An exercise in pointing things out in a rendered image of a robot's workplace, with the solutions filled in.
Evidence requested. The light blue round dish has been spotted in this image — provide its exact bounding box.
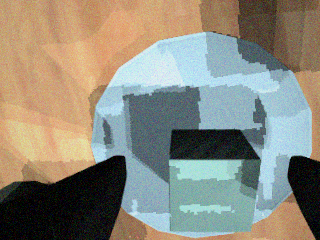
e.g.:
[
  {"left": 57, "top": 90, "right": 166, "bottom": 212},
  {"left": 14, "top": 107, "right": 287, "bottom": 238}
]
[{"left": 91, "top": 31, "right": 312, "bottom": 239}]

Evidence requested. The pale green cube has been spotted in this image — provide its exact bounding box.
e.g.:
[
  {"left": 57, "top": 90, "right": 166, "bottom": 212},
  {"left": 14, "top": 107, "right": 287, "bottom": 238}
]
[{"left": 168, "top": 129, "right": 261, "bottom": 233}]

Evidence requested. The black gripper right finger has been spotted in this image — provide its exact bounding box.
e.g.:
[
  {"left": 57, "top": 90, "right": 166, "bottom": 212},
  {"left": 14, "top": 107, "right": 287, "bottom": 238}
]
[{"left": 288, "top": 156, "right": 320, "bottom": 240}]

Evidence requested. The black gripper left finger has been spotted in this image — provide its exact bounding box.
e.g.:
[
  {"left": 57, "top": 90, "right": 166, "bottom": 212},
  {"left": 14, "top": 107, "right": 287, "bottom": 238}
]
[{"left": 0, "top": 156, "right": 127, "bottom": 240}]

